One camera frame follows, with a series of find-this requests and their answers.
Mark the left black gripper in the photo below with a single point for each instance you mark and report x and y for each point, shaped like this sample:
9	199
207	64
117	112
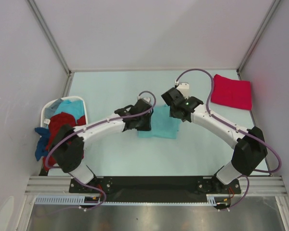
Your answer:
147	127

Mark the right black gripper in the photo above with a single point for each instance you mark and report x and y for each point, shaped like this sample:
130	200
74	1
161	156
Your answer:
171	113

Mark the teal t-shirt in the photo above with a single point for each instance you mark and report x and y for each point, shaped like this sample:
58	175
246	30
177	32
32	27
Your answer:
162	125

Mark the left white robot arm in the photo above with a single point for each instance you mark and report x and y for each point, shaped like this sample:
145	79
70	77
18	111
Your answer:
94	131

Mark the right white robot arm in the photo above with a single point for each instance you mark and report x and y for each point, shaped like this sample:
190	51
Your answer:
249	150

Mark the folded red t-shirt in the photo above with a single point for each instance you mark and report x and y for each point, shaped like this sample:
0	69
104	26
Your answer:
232	93

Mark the light blue t-shirt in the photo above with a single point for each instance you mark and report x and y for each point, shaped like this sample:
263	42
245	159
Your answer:
74	108

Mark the white laundry basket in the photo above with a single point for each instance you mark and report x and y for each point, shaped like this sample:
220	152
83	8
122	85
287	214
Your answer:
50	107

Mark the dark red t-shirt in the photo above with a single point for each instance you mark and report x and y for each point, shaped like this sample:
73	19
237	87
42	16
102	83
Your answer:
64	147

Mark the dark blue t-shirt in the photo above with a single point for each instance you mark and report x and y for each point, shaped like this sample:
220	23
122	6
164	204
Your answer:
41	149

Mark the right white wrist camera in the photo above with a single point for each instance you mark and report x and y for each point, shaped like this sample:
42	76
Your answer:
183	88

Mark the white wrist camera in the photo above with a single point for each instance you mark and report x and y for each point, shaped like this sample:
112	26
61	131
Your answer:
146	99
183	88

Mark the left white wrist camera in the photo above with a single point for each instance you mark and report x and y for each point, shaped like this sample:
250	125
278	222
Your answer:
146	99

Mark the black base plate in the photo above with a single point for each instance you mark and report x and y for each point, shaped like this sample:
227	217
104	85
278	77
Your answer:
163	189

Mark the light blue cable duct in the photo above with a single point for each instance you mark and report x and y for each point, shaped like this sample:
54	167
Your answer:
66	200

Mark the aluminium frame rail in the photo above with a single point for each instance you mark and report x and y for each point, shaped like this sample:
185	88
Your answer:
48	185

